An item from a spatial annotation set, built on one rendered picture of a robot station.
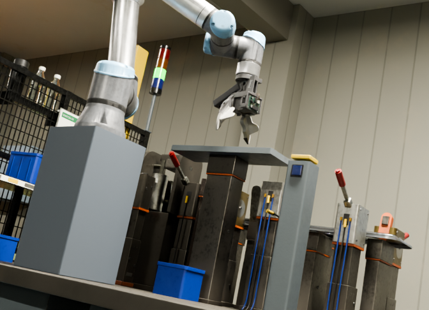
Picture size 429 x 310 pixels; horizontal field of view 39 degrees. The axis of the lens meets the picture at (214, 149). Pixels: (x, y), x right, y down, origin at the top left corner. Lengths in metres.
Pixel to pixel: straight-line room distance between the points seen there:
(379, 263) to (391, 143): 2.11
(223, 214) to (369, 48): 2.67
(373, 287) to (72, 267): 0.89
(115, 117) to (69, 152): 0.17
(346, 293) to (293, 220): 0.26
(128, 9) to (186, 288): 0.90
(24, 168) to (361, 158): 2.20
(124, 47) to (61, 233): 0.66
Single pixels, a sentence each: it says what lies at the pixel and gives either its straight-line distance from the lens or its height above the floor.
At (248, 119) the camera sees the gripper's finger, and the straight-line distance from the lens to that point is 1.96.
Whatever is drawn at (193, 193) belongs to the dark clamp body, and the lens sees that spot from 2.07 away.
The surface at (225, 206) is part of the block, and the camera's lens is 1.83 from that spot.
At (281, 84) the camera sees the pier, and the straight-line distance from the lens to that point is 4.26.
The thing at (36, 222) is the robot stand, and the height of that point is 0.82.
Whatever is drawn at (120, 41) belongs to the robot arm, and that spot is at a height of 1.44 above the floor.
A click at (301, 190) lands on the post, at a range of 1.73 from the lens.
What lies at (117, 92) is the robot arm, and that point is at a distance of 1.78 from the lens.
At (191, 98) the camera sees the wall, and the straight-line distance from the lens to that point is 5.03.
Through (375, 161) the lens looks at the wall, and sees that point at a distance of 3.99.
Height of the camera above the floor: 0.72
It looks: 13 degrees up
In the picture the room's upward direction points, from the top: 11 degrees clockwise
